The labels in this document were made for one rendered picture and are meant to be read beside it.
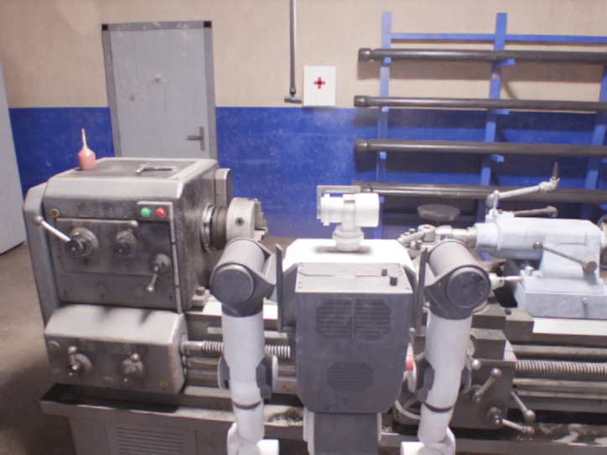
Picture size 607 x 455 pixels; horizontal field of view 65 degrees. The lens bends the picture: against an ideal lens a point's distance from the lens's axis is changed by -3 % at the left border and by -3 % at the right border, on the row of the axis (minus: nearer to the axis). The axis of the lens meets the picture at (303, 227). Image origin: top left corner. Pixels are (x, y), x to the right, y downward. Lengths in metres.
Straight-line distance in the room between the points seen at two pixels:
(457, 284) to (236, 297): 0.42
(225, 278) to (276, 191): 4.18
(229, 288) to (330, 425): 0.35
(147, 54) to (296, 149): 1.73
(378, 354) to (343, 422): 0.22
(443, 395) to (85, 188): 1.41
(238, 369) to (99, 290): 1.06
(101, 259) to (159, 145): 3.43
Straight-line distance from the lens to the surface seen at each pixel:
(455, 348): 1.09
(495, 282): 1.83
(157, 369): 1.96
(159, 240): 1.84
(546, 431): 2.21
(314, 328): 0.86
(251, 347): 1.06
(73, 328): 2.06
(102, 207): 1.91
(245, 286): 0.94
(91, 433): 2.43
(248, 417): 1.20
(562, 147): 4.90
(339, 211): 0.97
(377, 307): 0.85
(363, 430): 1.07
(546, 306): 2.04
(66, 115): 5.79
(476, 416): 1.93
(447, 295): 0.97
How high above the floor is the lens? 1.72
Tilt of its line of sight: 18 degrees down
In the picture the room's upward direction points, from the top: straight up
